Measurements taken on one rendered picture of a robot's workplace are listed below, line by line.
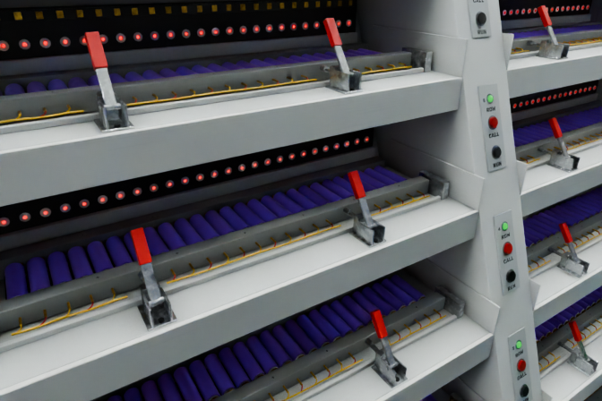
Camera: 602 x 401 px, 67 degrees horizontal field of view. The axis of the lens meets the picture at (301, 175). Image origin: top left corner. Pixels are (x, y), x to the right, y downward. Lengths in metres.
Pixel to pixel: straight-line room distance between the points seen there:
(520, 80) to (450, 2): 0.18
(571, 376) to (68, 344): 0.83
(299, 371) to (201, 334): 0.18
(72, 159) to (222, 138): 0.14
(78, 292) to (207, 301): 0.12
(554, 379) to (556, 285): 0.18
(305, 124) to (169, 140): 0.15
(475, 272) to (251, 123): 0.42
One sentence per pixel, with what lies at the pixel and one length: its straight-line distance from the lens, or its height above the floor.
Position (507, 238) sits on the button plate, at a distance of 0.75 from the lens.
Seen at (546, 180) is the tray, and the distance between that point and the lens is 0.84.
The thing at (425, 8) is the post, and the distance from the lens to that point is 0.71.
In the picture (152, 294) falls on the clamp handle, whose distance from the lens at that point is 0.47.
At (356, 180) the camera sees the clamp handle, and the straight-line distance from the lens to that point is 0.57.
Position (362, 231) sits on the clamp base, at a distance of 0.58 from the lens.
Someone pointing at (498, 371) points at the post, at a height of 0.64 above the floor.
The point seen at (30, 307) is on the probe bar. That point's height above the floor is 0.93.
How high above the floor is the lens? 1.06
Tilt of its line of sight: 8 degrees down
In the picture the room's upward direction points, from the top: 10 degrees counter-clockwise
